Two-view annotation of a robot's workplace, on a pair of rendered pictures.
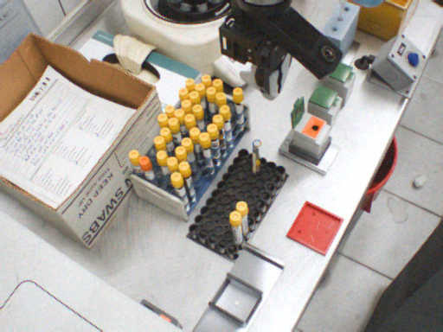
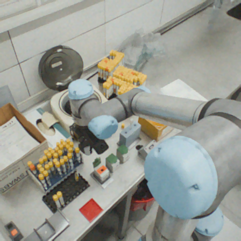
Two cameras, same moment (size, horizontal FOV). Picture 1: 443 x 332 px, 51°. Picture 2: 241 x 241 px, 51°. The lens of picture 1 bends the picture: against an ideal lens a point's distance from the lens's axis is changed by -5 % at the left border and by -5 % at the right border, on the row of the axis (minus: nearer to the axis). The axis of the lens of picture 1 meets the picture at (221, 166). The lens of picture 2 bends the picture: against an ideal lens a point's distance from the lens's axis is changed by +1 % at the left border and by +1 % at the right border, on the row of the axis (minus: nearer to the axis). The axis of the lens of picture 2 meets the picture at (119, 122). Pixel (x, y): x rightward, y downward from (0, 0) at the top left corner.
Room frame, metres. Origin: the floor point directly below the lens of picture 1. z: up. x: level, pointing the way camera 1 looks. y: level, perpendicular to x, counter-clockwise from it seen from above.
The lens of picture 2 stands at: (-0.08, -0.24, 1.85)
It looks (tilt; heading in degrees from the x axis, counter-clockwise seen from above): 50 degrees down; 4
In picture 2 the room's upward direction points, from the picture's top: 3 degrees clockwise
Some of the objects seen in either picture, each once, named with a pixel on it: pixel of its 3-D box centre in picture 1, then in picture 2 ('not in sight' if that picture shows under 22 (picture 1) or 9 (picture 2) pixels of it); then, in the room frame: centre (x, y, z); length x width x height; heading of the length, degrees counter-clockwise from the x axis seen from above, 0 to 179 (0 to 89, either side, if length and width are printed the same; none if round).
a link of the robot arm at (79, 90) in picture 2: not in sight; (82, 99); (0.47, -0.09, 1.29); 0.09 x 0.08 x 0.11; 41
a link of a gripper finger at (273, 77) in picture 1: (257, 81); (83, 147); (0.46, -0.07, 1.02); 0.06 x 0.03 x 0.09; 49
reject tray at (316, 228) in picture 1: (315, 227); (91, 210); (0.28, -0.13, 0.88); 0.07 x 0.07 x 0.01; 51
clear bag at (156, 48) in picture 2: not in sight; (153, 43); (1.35, -0.34, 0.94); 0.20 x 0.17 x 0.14; 113
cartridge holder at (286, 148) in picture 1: (310, 146); (101, 176); (0.41, -0.15, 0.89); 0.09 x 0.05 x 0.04; 50
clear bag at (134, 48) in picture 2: not in sight; (131, 48); (1.24, -0.21, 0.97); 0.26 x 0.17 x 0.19; 162
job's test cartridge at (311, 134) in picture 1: (311, 137); (101, 173); (0.41, -0.15, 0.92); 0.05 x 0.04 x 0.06; 50
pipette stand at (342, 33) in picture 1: (337, 39); (129, 135); (0.62, -0.25, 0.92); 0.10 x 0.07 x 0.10; 143
